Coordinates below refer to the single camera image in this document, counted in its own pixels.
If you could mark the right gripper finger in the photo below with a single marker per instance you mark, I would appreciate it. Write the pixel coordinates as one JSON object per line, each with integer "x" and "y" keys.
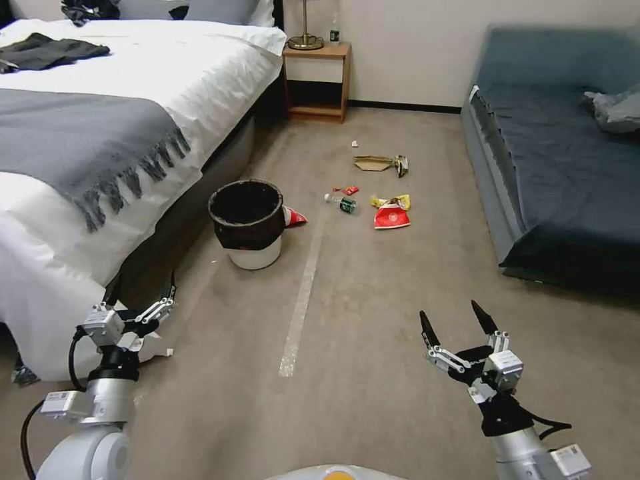
{"x": 430, "y": 332}
{"x": 484, "y": 316}

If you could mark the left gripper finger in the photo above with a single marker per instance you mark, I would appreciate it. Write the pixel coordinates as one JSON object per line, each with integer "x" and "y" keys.
{"x": 159, "y": 306}
{"x": 112, "y": 290}

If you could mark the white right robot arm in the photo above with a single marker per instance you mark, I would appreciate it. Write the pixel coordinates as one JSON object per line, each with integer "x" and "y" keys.
{"x": 520, "y": 450}

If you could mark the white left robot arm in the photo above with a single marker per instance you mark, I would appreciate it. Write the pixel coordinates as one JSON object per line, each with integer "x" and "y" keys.
{"x": 105, "y": 405}

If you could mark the white trash can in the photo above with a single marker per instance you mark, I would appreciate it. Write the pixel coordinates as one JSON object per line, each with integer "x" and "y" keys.
{"x": 255, "y": 257}

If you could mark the black bin liner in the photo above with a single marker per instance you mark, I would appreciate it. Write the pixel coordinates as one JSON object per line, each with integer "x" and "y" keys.
{"x": 245, "y": 227}

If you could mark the red paper bag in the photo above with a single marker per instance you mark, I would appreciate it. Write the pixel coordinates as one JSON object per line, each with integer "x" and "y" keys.
{"x": 392, "y": 218}

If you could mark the clear tape strip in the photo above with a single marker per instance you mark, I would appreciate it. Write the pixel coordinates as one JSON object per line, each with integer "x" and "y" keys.
{"x": 300, "y": 310}

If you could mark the yellow snack bag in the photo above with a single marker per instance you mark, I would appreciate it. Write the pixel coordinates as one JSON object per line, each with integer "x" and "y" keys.
{"x": 404, "y": 201}

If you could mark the green plastic bottle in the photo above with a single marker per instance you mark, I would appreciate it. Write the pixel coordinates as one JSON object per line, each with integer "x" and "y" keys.
{"x": 347, "y": 204}

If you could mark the grey fringed throw blanket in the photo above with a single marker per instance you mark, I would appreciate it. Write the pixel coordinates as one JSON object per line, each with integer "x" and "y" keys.
{"x": 65, "y": 135}

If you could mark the red white snack bag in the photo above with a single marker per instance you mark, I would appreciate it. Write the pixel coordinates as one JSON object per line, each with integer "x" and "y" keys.
{"x": 295, "y": 217}

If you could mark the small red wrapper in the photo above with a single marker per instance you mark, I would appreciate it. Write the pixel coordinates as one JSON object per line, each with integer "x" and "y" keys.
{"x": 348, "y": 189}

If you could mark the blue-grey sofa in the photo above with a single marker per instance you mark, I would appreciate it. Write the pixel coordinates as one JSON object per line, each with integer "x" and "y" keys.
{"x": 550, "y": 165}

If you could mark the crumpled foil wrapper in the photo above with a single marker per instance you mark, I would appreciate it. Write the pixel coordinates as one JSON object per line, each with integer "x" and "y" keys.
{"x": 401, "y": 165}

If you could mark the white robot front shell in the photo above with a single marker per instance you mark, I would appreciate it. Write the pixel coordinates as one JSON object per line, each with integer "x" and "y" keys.
{"x": 330, "y": 472}

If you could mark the brown cardboard piece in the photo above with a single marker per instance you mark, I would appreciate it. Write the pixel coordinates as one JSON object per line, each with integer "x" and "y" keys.
{"x": 371, "y": 162}

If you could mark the white sofa tag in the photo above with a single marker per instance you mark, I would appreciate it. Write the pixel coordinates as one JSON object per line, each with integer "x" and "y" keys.
{"x": 475, "y": 93}

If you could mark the white bed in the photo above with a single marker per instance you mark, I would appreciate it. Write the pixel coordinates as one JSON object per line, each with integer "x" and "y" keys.
{"x": 165, "y": 70}

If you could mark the black folded garment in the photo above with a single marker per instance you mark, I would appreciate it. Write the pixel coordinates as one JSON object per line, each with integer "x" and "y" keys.
{"x": 47, "y": 52}

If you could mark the dark crumpled garment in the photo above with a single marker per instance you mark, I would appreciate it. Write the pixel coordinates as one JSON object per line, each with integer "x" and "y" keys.
{"x": 80, "y": 11}

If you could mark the wooden nightstand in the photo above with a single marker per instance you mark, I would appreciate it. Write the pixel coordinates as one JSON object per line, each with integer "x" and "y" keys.
{"x": 316, "y": 51}

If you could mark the brass table lamp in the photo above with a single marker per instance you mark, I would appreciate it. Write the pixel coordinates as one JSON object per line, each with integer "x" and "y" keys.
{"x": 305, "y": 41}

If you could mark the small green-label bottle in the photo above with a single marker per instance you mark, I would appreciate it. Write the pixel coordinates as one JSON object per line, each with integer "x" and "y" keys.
{"x": 334, "y": 34}

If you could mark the dark headboard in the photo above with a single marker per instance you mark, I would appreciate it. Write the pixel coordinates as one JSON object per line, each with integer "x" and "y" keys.
{"x": 279, "y": 12}

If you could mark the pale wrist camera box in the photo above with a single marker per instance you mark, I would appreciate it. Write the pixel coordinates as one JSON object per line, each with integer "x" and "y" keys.
{"x": 102, "y": 322}
{"x": 504, "y": 369}

